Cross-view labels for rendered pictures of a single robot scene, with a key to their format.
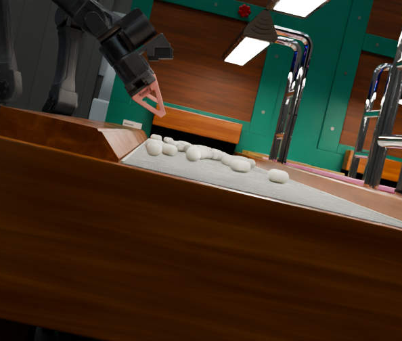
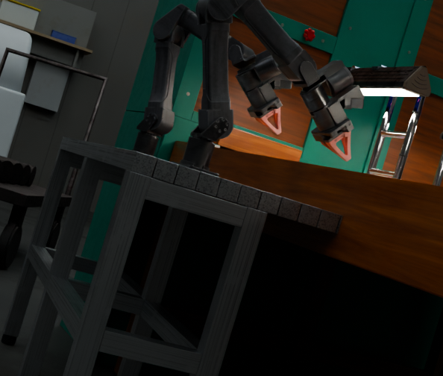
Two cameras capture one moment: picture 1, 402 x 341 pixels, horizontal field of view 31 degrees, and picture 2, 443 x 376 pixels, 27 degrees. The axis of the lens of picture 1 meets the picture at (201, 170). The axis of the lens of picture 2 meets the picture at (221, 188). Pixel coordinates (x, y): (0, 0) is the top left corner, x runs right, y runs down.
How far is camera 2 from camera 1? 119 cm
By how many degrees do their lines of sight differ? 18
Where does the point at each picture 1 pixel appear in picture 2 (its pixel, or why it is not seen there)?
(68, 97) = (168, 116)
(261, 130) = (313, 157)
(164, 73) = not seen: hidden behind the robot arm
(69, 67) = (169, 85)
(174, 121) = (239, 143)
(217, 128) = (279, 153)
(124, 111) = (184, 128)
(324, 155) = not seen: hidden behind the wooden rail
